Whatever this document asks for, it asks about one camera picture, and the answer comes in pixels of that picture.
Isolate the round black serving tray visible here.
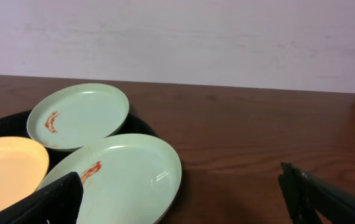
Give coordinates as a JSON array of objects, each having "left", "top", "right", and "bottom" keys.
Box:
[{"left": 0, "top": 109, "right": 184, "bottom": 224}]

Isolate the yellow plate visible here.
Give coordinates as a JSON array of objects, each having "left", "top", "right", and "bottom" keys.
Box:
[{"left": 0, "top": 136, "right": 49, "bottom": 211}]

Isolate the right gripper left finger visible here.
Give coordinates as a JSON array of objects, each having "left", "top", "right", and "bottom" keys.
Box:
[{"left": 0, "top": 172, "right": 83, "bottom": 224}]

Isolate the light green plate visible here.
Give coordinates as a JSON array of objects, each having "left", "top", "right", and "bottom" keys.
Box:
[
  {"left": 26, "top": 83, "right": 130, "bottom": 152},
  {"left": 40, "top": 134, "right": 182, "bottom": 224}
]

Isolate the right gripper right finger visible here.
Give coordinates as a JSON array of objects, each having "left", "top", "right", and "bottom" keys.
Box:
[{"left": 278, "top": 162, "right": 355, "bottom": 224}]

